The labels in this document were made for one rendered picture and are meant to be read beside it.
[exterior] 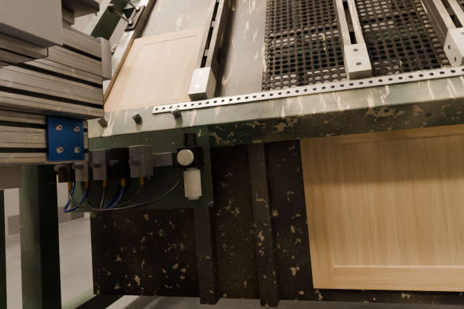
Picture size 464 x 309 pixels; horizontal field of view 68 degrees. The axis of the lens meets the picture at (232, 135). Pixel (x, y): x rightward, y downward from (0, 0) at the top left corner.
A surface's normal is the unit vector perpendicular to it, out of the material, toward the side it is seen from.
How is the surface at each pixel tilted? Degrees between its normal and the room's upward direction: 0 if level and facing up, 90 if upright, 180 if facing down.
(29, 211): 90
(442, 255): 90
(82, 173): 90
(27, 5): 90
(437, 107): 144
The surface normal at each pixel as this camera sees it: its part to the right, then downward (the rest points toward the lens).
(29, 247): -0.26, -0.05
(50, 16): 0.94, -0.10
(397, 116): -0.09, 0.77
